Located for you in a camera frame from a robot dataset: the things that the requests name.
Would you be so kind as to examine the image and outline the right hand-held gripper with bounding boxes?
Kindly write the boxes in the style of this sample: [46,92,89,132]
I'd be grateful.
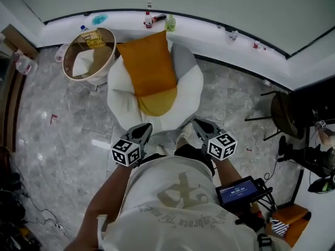
[192,118,238,161]

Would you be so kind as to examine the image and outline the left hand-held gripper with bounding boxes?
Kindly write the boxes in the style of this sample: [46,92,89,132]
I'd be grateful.
[111,123,153,168]

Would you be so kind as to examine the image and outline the orange pillow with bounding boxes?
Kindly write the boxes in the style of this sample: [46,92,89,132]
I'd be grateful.
[116,30,178,98]

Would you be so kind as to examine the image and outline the person's right forearm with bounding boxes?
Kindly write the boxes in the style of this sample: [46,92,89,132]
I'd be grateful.
[211,157,245,190]

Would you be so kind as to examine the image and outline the person's left forearm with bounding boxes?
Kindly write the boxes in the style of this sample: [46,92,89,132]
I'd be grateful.
[64,163,131,251]

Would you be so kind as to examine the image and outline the white round beanbag chair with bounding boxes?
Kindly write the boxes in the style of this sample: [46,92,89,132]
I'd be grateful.
[107,39,204,137]

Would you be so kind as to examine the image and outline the black shorts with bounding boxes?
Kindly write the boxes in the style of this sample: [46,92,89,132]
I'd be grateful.
[141,144,216,177]

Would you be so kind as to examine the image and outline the yellow seat pad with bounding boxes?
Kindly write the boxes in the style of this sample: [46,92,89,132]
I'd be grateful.
[137,86,178,117]

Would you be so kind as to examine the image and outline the round black side table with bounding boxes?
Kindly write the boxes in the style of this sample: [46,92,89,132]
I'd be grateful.
[244,90,306,142]

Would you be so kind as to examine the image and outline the round glass side table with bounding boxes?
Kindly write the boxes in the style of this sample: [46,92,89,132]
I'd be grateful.
[62,27,117,91]

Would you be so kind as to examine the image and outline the white printed t-shirt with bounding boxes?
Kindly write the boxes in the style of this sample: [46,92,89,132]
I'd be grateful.
[96,154,291,251]

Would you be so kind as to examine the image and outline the yellow book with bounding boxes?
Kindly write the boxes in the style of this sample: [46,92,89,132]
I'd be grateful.
[81,30,106,49]

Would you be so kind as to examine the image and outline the black desk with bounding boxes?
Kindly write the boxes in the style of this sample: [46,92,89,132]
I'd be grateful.
[290,86,335,129]

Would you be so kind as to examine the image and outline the green drink bottle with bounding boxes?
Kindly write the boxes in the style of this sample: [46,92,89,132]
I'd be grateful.
[164,14,176,32]

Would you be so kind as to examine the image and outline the white pink round container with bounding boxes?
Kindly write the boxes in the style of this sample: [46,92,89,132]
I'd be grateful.
[55,43,69,62]

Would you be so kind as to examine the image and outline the orange armchair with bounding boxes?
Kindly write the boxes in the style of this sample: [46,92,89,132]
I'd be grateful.
[264,204,312,248]

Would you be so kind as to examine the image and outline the black white striped cloth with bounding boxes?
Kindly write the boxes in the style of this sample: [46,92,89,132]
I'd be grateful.
[271,217,290,236]

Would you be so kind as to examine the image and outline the blue cloth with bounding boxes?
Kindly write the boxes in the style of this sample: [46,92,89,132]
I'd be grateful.
[91,13,108,25]

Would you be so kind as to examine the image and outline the black green device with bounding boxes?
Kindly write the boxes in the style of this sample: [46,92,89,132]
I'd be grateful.
[308,175,335,193]

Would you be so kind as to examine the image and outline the wooden cabinet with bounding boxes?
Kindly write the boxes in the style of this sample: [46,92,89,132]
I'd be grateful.
[0,51,27,154]

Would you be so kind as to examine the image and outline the large clear water jug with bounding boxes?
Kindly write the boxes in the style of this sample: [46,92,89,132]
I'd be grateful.
[14,53,39,75]

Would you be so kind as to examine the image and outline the pile of black equipment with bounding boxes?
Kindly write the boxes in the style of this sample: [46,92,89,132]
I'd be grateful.
[0,145,42,251]

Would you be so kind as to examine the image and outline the brown cardboard sheet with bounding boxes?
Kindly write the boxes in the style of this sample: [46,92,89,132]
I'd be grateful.
[1,24,40,60]

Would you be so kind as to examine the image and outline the thin black cable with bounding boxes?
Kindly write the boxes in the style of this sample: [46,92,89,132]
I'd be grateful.
[263,157,280,188]

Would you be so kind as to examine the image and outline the grey strap buckle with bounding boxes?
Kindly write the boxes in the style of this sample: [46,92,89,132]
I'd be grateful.
[258,233,275,251]

